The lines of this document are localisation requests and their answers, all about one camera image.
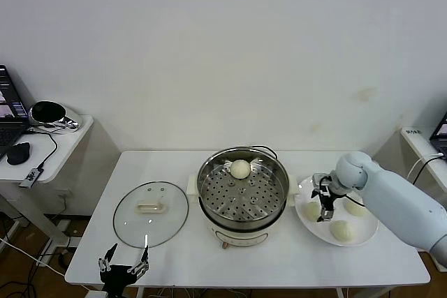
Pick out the glass pot lid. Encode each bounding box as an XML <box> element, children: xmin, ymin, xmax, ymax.
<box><xmin>112</xmin><ymin>181</ymin><xmax>190</xmax><ymax>250</ymax></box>

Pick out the black cooker power cord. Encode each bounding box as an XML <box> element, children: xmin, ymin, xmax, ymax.
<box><xmin>249</xmin><ymin>144</ymin><xmax>280</xmax><ymax>160</ymax></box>

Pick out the white steamed baozi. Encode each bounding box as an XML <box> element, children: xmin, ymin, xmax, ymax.
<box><xmin>344</xmin><ymin>199</ymin><xmax>369</xmax><ymax>218</ymax></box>
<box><xmin>329</xmin><ymin>220</ymin><xmax>356</xmax><ymax>244</ymax></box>
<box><xmin>229</xmin><ymin>159</ymin><xmax>251</xmax><ymax>179</ymax></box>
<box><xmin>302</xmin><ymin>202</ymin><xmax>321</xmax><ymax>222</ymax></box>

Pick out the perforated steel steamer basket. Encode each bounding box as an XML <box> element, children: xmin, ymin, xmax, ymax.
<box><xmin>187</xmin><ymin>147</ymin><xmax>300</xmax><ymax>226</ymax></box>

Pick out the black cable with adapter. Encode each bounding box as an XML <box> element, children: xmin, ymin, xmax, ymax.
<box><xmin>411</xmin><ymin>156</ymin><xmax>447</xmax><ymax>187</ymax></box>

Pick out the black desk cable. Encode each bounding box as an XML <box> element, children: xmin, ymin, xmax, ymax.
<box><xmin>24</xmin><ymin>128</ymin><xmax>59</xmax><ymax>170</ymax></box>

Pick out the black computer mouse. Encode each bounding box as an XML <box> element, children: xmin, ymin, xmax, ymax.
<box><xmin>6</xmin><ymin>142</ymin><xmax>31</xmax><ymax>165</ymax></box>

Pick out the grey usb hub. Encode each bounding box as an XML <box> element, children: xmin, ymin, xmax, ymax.
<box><xmin>19</xmin><ymin>167</ymin><xmax>45</xmax><ymax>189</ymax></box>

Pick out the black open laptop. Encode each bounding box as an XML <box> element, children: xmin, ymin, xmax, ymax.
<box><xmin>0</xmin><ymin>64</ymin><xmax>31</xmax><ymax>159</ymax></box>
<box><xmin>428</xmin><ymin>111</ymin><xmax>447</xmax><ymax>159</ymax></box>

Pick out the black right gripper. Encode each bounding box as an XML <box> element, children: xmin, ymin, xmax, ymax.
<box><xmin>310</xmin><ymin>186</ymin><xmax>338</xmax><ymax>223</ymax></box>

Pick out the white side table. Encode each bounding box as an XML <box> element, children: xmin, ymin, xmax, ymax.
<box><xmin>0</xmin><ymin>115</ymin><xmax>122</xmax><ymax>267</ymax></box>
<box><xmin>369</xmin><ymin>126</ymin><xmax>447</xmax><ymax>273</ymax></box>

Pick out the white floor cable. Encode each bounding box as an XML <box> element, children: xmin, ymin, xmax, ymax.
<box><xmin>0</xmin><ymin>237</ymin><xmax>67</xmax><ymax>277</ymax></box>

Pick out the white charging cable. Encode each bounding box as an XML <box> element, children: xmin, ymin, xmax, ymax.
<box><xmin>408</xmin><ymin>153</ymin><xmax>444</xmax><ymax>184</ymax></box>

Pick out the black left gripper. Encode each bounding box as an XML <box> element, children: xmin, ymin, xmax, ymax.
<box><xmin>98</xmin><ymin>234</ymin><xmax>151</xmax><ymax>298</ymax></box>

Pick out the chrome and black headset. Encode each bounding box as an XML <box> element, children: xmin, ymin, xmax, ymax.
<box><xmin>28</xmin><ymin>100</ymin><xmax>84</xmax><ymax>134</ymax></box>

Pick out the white round plate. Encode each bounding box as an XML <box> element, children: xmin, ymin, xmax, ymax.
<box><xmin>295</xmin><ymin>174</ymin><xmax>380</xmax><ymax>247</ymax></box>

